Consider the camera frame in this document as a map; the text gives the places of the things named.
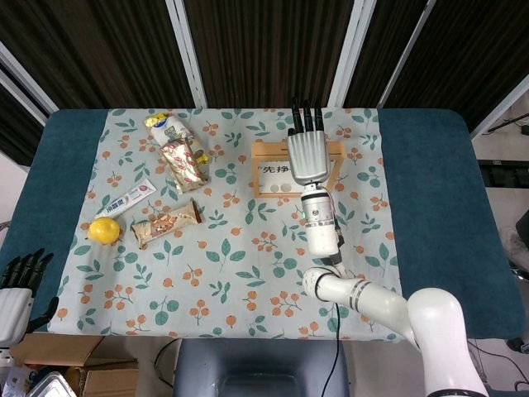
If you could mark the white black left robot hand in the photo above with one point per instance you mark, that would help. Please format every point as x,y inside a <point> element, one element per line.
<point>14,310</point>

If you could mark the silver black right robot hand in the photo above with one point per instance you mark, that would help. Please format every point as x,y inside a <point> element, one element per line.
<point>309,157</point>

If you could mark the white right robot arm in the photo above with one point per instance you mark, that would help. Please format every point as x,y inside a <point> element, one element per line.
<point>322,231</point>

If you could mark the metal tray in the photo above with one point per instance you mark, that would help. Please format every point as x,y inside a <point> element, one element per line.
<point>51,384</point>

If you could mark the brown cardboard box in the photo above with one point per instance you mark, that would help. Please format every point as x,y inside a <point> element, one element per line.
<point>99,372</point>

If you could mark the small yellow black packet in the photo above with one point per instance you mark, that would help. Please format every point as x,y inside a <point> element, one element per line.
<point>201,157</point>

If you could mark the yellow lemon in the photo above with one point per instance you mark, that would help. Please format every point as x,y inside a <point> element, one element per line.
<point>104,231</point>

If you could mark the gold foil red-print snack bag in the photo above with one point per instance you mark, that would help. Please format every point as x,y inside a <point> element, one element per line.
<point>184,165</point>

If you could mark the teal table cover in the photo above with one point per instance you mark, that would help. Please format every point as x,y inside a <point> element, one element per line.
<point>434,186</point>

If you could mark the floral orange-fruit tablecloth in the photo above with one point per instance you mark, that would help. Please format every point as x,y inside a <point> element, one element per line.
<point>231,269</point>

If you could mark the white toothpaste box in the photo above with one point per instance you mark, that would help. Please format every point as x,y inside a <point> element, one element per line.
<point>124,202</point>

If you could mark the brown nut snack bar wrapper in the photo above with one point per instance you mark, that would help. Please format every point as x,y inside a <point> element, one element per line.
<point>165,223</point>

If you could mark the dark padded seat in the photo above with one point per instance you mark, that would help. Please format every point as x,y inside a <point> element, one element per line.
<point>256,368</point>

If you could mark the dark folding screen white frames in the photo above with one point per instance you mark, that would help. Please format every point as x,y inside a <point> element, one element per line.
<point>103,49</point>

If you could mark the silver coin inside frame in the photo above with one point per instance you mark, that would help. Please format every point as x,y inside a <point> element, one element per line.
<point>272,188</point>
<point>285,187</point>

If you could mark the wooden frame coin bank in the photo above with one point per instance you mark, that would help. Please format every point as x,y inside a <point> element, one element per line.
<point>268,151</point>

